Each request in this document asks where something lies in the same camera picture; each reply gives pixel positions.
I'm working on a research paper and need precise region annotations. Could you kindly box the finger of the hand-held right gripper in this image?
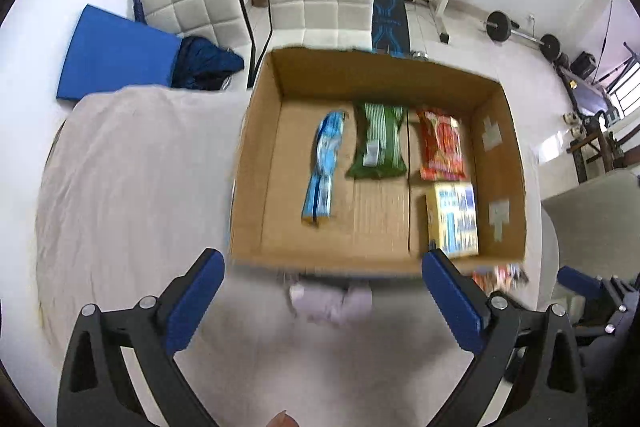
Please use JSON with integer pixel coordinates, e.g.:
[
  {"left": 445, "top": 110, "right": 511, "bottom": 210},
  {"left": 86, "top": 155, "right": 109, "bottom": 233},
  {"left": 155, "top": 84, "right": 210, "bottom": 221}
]
[{"left": 556, "top": 265, "right": 640, "bottom": 339}]

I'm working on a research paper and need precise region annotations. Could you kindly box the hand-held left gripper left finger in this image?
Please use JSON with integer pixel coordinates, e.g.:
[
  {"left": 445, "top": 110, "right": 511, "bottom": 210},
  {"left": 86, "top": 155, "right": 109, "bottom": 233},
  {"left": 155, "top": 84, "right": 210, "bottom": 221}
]
[{"left": 56, "top": 248, "right": 226, "bottom": 427}]

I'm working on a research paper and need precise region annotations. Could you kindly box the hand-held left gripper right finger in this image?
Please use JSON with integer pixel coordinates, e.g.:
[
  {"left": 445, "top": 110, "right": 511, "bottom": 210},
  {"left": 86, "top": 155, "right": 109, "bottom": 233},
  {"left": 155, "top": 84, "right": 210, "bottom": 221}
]
[{"left": 421, "top": 248, "right": 589, "bottom": 427}]

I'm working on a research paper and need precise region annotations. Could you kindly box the cardboard box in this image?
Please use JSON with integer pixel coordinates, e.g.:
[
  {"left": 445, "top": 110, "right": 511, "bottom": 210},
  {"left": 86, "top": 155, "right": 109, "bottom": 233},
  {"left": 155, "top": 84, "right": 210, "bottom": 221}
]
[{"left": 227, "top": 48, "right": 529, "bottom": 279}]

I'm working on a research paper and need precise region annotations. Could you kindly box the lavender soft packet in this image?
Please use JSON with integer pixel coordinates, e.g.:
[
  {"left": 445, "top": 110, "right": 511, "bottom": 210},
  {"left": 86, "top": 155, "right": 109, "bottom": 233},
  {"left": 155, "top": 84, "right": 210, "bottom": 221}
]
[{"left": 289, "top": 282, "right": 374, "bottom": 327}]

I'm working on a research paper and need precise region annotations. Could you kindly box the colourful snack packet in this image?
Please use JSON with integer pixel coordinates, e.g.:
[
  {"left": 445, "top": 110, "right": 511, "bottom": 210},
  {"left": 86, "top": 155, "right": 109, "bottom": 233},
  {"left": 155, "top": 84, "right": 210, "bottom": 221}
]
[{"left": 471, "top": 264, "right": 529, "bottom": 294}]

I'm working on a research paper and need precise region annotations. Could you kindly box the grey chair seat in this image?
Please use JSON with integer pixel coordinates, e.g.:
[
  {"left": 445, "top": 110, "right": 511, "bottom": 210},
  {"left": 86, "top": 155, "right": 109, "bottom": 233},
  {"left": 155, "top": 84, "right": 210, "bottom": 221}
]
[{"left": 541, "top": 169, "right": 640, "bottom": 290}]

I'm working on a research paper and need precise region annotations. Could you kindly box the yellow and blue box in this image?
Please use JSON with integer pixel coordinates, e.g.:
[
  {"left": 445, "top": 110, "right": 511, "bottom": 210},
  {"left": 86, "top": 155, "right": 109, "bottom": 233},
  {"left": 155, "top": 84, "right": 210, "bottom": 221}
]
[{"left": 425, "top": 181, "right": 480, "bottom": 258}]

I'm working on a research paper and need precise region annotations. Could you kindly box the dark wooden furniture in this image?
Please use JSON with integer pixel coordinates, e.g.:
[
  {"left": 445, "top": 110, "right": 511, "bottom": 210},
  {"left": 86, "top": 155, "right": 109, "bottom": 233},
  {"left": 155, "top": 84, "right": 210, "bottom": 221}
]
[{"left": 564, "top": 107, "right": 628, "bottom": 184}]

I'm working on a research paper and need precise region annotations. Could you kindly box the red snack packet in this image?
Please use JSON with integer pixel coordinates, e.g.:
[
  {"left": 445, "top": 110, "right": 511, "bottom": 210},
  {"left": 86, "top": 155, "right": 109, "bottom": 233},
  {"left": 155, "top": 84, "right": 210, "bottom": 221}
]
[{"left": 415, "top": 108, "right": 469, "bottom": 183}]

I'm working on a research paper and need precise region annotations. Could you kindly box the green striped snack packet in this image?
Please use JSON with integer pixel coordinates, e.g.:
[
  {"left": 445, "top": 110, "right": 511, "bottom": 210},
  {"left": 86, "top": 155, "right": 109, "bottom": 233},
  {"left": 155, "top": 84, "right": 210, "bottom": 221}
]
[{"left": 346, "top": 102, "right": 409, "bottom": 180}]

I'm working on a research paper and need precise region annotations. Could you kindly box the blue snack packet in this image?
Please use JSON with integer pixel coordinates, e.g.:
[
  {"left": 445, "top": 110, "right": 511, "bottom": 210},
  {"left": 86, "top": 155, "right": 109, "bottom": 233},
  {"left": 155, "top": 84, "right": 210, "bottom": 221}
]
[{"left": 301, "top": 110, "right": 349, "bottom": 228}]

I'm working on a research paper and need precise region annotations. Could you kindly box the dark blue cloth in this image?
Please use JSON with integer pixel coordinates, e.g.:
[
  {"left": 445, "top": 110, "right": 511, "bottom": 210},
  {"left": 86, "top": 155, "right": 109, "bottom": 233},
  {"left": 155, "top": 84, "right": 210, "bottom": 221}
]
[{"left": 171, "top": 36, "right": 246, "bottom": 92}]

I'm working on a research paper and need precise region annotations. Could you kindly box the short barbell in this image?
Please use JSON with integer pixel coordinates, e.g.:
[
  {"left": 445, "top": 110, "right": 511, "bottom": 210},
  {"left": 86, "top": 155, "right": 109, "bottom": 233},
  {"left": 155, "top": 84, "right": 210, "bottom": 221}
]
[{"left": 481, "top": 10, "right": 562, "bottom": 59}]

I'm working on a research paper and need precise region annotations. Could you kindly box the blue foam mat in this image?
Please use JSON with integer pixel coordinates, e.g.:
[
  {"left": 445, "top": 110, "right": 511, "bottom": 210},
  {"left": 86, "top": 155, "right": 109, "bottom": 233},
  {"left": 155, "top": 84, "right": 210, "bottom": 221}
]
[{"left": 55, "top": 4, "right": 185, "bottom": 103}]

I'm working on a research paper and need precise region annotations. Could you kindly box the black and blue bench pad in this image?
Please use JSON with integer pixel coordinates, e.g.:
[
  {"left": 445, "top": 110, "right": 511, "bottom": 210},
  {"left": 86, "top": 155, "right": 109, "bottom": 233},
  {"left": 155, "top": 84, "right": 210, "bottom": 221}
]
[{"left": 371, "top": 0, "right": 412, "bottom": 58}]

